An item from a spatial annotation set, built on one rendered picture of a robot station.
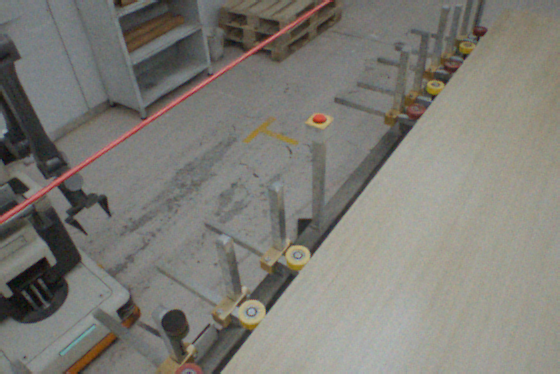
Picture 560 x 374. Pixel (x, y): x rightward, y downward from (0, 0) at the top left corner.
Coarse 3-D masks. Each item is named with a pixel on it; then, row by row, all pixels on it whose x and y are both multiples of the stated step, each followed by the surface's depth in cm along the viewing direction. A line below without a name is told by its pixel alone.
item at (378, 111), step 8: (336, 96) 223; (344, 104) 221; (352, 104) 218; (360, 104) 216; (368, 104) 216; (368, 112) 215; (376, 112) 213; (384, 112) 210; (400, 120) 207; (408, 120) 204; (416, 120) 203
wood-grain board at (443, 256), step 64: (512, 64) 226; (448, 128) 189; (512, 128) 186; (384, 192) 162; (448, 192) 160; (512, 192) 158; (320, 256) 142; (384, 256) 141; (448, 256) 139; (512, 256) 137; (320, 320) 125; (384, 320) 124; (448, 320) 123; (512, 320) 121
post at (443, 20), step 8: (448, 8) 216; (440, 16) 221; (448, 16) 221; (440, 24) 223; (440, 32) 225; (440, 40) 228; (440, 48) 231; (432, 56) 235; (432, 64) 238; (432, 80) 243
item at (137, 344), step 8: (96, 312) 137; (104, 312) 136; (104, 320) 134; (112, 320) 134; (112, 328) 132; (120, 328) 132; (120, 336) 130; (128, 336) 130; (136, 336) 130; (128, 344) 130; (136, 344) 128; (144, 344) 128; (136, 352) 129; (144, 352) 126; (152, 352) 126; (152, 360) 124; (160, 360) 124
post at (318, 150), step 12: (312, 144) 150; (324, 144) 149; (312, 156) 153; (324, 156) 153; (312, 168) 157; (324, 168) 157; (312, 180) 160; (324, 180) 161; (312, 192) 165; (324, 192) 166; (312, 204) 169; (324, 204) 170; (312, 216) 173; (312, 228) 178
